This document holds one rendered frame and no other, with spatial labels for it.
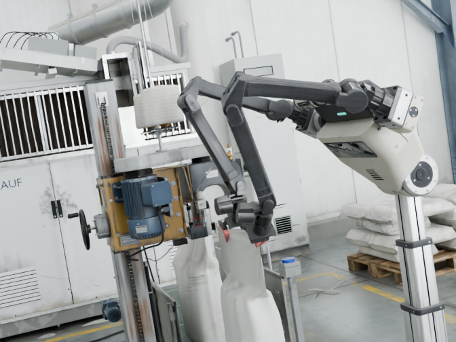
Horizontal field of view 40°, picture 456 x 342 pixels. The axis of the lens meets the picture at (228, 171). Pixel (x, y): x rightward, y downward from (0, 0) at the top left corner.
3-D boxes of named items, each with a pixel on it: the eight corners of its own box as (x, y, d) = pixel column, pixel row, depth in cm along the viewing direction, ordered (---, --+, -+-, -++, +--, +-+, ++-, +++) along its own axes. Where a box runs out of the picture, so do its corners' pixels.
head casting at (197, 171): (248, 215, 285) (239, 150, 283) (197, 226, 278) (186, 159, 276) (227, 210, 314) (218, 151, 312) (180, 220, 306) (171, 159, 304)
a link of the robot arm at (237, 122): (239, 103, 190) (235, 89, 199) (221, 109, 191) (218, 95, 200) (279, 210, 212) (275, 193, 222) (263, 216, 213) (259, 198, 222)
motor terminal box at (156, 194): (175, 208, 250) (171, 180, 250) (155, 213, 243) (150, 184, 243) (162, 208, 256) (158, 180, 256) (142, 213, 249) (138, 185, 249)
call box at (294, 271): (302, 274, 280) (300, 260, 279) (286, 277, 277) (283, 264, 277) (294, 271, 287) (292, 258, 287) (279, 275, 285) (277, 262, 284)
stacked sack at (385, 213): (459, 212, 521) (457, 195, 520) (391, 227, 500) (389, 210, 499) (427, 208, 561) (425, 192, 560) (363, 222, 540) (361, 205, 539)
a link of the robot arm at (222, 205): (243, 180, 243) (236, 180, 251) (216, 185, 239) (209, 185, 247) (249, 210, 243) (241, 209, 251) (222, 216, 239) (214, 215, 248)
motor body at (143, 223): (170, 235, 253) (160, 174, 251) (133, 242, 248) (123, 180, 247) (161, 231, 268) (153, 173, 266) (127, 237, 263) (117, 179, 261)
